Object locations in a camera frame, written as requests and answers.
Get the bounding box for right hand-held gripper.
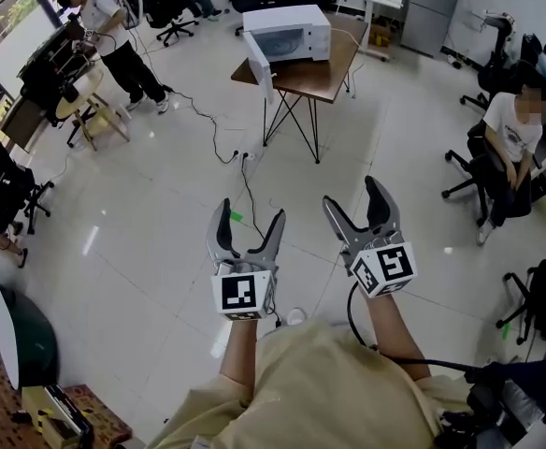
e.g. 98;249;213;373
321;175;419;300

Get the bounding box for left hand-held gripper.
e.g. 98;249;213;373
205;197;287;322

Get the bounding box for white appliance door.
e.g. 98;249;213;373
242;30;276;108

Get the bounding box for person's left forearm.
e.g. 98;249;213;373
218;317;261;407

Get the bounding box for person's right forearm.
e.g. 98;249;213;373
367;291;432;384

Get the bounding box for white microwave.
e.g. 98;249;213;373
241;4;333;64

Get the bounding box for wooden table with black legs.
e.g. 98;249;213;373
230;14;370;166

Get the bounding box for person's beige shirt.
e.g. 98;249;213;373
146;317;481;449

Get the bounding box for yellow cardboard box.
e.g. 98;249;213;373
367;22;395;50

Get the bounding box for grey cabinet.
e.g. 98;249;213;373
398;0;468;61

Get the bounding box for round wooden stool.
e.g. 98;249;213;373
54;67;132;153

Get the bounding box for black equipment pack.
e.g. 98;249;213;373
440;357;546;449

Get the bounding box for white and green pod seat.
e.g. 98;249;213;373
0;282;61;391

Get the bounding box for black open shelf unit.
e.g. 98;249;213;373
17;18;105;128

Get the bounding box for black floor cable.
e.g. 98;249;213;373
134;29;239;166
240;156;280;239

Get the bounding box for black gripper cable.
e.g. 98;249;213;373
346;283;482;374

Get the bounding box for white cable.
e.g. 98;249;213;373
330;26;366;49

